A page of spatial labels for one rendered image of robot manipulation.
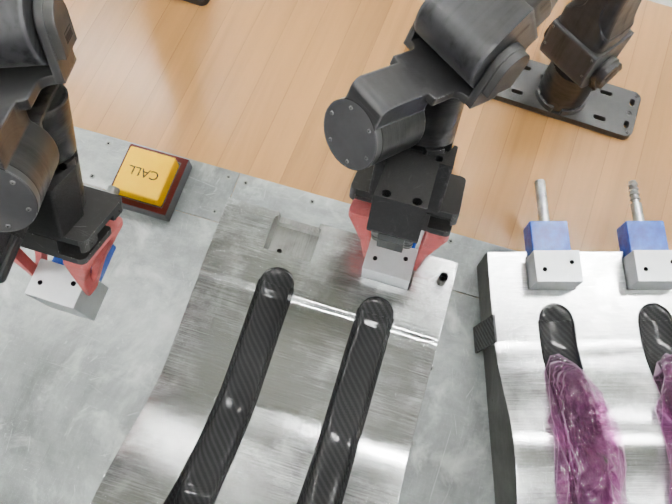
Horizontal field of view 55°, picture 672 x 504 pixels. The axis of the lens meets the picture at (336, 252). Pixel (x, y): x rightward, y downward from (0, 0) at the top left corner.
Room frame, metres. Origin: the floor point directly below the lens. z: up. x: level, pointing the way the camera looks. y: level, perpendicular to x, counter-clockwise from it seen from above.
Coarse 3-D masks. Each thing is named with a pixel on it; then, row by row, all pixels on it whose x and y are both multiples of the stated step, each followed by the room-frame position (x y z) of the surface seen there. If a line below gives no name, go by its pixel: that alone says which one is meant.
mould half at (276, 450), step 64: (256, 256) 0.22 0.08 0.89; (320, 256) 0.22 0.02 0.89; (192, 320) 0.15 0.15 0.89; (320, 320) 0.15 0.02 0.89; (192, 384) 0.09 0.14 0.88; (320, 384) 0.09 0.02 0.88; (384, 384) 0.09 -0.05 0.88; (128, 448) 0.03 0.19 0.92; (192, 448) 0.03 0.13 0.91; (256, 448) 0.03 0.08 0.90; (384, 448) 0.03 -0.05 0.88
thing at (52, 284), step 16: (112, 192) 0.27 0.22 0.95; (48, 272) 0.18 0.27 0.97; (64, 272) 0.18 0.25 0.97; (32, 288) 0.17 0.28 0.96; (48, 288) 0.17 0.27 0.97; (64, 288) 0.17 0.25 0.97; (80, 288) 0.17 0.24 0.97; (96, 288) 0.17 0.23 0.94; (48, 304) 0.16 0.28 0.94; (64, 304) 0.15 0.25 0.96; (80, 304) 0.15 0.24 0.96; (96, 304) 0.16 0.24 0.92
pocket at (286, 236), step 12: (276, 216) 0.27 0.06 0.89; (276, 228) 0.26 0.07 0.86; (288, 228) 0.26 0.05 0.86; (300, 228) 0.26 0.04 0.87; (312, 228) 0.26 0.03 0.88; (276, 240) 0.25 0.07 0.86; (288, 240) 0.25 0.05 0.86; (300, 240) 0.25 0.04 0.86; (312, 240) 0.25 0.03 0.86; (288, 252) 0.24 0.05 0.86; (300, 252) 0.24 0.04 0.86; (312, 252) 0.24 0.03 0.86
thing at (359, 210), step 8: (360, 200) 0.25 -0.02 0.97; (368, 200) 0.25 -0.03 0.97; (352, 208) 0.24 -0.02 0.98; (360, 208) 0.24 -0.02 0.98; (368, 208) 0.24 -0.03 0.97; (352, 216) 0.23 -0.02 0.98; (360, 216) 0.23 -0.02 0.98; (368, 216) 0.23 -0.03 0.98; (360, 224) 0.23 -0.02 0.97; (360, 232) 0.23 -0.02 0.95; (368, 232) 0.23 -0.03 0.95; (360, 240) 0.22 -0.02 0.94; (368, 240) 0.22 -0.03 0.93
